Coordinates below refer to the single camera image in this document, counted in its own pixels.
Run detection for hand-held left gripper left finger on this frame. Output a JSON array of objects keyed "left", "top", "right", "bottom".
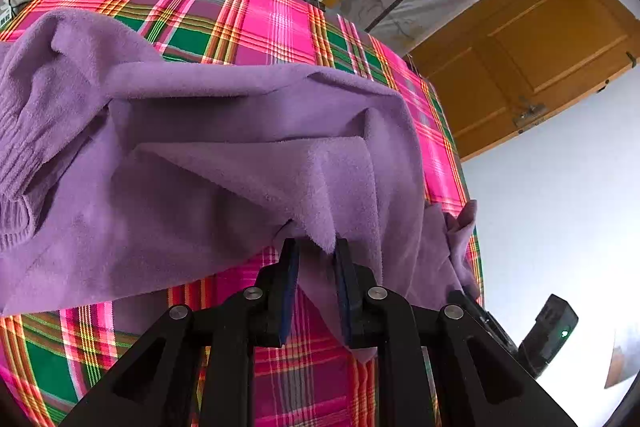
[{"left": 59, "top": 237, "right": 301, "bottom": 427}]

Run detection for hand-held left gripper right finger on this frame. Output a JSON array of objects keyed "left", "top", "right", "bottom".
[{"left": 334, "top": 238, "right": 578, "bottom": 427}]

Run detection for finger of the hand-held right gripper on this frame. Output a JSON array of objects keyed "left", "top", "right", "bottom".
[{"left": 447, "top": 289, "right": 518, "bottom": 358}]

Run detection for purple sweater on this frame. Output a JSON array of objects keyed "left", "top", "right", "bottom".
[{"left": 0, "top": 8, "right": 483, "bottom": 365}]

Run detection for pink plaid bed sheet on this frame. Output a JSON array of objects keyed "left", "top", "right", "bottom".
[{"left": 0, "top": 0, "right": 486, "bottom": 427}]

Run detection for wooden door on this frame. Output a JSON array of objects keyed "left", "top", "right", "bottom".
[{"left": 407, "top": 0, "right": 640, "bottom": 162}]

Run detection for metal door handle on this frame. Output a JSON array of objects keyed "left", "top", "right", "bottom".
[{"left": 512, "top": 97, "right": 548, "bottom": 130}]

